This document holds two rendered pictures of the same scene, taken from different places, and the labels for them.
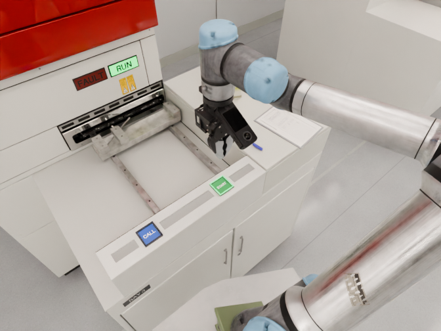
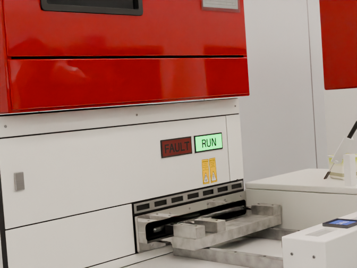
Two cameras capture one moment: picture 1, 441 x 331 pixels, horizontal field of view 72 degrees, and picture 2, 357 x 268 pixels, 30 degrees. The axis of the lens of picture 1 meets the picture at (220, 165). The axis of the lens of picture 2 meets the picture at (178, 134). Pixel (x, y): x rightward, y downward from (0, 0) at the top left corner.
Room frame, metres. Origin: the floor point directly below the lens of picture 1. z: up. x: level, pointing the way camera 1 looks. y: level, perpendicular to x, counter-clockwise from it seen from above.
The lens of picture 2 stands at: (-0.86, 0.64, 1.23)
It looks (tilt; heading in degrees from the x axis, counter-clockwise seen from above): 3 degrees down; 354
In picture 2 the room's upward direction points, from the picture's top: 4 degrees counter-clockwise
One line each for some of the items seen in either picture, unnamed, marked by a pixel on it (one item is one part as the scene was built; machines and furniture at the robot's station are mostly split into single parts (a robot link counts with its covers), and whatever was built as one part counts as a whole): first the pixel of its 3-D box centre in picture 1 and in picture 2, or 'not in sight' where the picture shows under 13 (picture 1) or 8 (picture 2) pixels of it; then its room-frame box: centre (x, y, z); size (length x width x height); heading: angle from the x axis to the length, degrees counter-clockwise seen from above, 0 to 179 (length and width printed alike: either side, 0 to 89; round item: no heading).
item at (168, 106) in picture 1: (171, 109); (265, 209); (1.01, 0.21, 0.89); 0.08 x 0.03 x 0.03; 39
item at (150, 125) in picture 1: (138, 131); (229, 229); (0.90, 0.33, 0.87); 0.36 x 0.08 x 0.03; 129
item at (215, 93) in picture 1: (217, 85); not in sight; (0.57, 0.01, 1.33); 0.08 x 0.08 x 0.05
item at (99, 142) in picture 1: (100, 144); (188, 230); (0.80, 0.46, 0.89); 0.08 x 0.03 x 0.03; 39
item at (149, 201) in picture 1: (131, 179); (249, 260); (0.68, 0.33, 0.84); 0.50 x 0.02 x 0.03; 39
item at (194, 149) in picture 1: (191, 146); (313, 237); (0.85, 0.12, 0.84); 0.50 x 0.02 x 0.03; 39
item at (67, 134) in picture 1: (119, 117); (195, 218); (0.95, 0.42, 0.89); 0.44 x 0.02 x 0.10; 129
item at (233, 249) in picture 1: (191, 217); not in sight; (0.77, 0.15, 0.41); 0.97 x 0.64 x 0.82; 129
